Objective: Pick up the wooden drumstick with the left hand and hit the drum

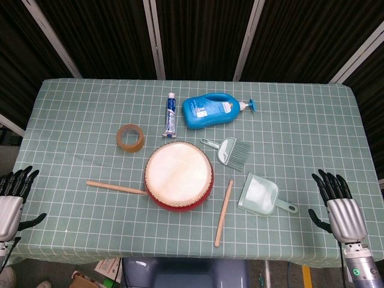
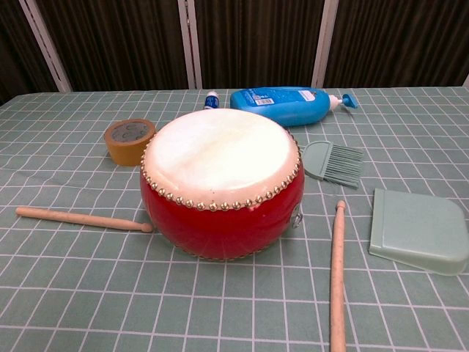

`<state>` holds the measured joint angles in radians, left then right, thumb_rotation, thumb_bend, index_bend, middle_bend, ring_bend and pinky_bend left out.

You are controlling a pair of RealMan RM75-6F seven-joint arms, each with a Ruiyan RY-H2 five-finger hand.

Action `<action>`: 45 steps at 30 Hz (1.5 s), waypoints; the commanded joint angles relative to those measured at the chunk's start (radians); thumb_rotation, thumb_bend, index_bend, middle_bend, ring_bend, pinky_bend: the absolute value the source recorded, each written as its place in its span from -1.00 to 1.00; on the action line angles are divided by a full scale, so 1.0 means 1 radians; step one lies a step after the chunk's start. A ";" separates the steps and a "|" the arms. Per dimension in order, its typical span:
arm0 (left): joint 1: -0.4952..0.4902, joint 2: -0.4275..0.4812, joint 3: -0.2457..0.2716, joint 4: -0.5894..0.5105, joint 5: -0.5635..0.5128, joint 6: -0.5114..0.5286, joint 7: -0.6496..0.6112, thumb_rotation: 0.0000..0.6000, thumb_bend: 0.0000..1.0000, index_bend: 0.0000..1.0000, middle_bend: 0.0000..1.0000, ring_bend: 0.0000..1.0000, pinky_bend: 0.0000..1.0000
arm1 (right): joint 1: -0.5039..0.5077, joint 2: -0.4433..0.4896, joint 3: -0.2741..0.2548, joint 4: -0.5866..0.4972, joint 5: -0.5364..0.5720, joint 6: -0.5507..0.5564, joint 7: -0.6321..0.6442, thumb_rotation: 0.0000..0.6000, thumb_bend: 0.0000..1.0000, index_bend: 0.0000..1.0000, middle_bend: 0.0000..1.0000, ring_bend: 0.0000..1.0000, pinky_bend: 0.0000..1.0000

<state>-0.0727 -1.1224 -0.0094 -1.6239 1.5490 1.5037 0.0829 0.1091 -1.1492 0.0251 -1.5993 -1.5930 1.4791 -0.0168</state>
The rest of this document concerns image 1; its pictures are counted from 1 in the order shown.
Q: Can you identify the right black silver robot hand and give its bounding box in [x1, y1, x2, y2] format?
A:
[308, 169, 369, 243]

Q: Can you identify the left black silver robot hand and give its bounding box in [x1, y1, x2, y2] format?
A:
[0, 166, 48, 242]

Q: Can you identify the wooden drumstick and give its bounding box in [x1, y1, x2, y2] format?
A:
[86, 180, 148, 196]
[214, 179, 234, 247]

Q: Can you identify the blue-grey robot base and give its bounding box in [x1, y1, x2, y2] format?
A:
[121, 257, 250, 288]

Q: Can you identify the pale green hand brush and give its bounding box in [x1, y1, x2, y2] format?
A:
[200, 137, 252, 172]

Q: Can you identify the red drum with white skin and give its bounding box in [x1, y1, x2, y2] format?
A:
[144, 142, 215, 212]

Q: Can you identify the white shoe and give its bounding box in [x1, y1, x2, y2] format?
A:
[0, 266, 16, 288]

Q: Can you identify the pale green dustpan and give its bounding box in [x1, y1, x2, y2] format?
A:
[237, 173, 299, 218]

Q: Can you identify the brown cardboard box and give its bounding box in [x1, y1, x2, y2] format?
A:
[69, 269, 100, 288]

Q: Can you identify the white printed leaflet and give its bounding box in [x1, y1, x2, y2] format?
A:
[94, 257, 123, 283]

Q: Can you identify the green checked tablecloth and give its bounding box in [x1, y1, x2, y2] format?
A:
[0, 78, 384, 268]

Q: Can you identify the brown packing tape roll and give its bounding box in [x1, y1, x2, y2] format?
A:
[116, 124, 145, 153]

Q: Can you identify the blue pump bottle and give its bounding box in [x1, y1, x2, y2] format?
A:
[182, 92, 259, 130]

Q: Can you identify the blue white toothpaste tube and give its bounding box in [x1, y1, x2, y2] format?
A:
[162, 92, 178, 138]

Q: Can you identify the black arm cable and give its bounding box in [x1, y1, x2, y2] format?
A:
[338, 241, 346, 284]
[0, 236, 22, 272]

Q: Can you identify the white partition frame post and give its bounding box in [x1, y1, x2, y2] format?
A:
[0, 113, 26, 137]
[22, 0, 83, 79]
[328, 20, 384, 84]
[143, 0, 166, 80]
[233, 0, 266, 82]

